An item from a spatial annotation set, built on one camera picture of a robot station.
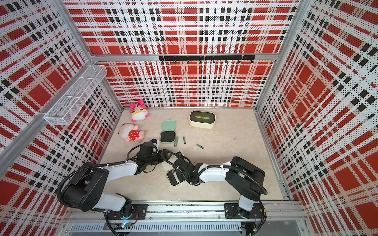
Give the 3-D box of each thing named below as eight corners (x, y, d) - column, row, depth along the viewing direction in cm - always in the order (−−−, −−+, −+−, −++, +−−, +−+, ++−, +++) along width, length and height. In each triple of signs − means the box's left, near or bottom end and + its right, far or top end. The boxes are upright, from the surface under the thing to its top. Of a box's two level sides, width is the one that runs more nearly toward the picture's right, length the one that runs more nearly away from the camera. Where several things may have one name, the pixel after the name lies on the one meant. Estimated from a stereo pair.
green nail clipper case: (158, 143, 102) (157, 141, 101) (162, 120, 116) (162, 118, 114) (175, 143, 102) (174, 141, 101) (177, 120, 116) (177, 118, 114)
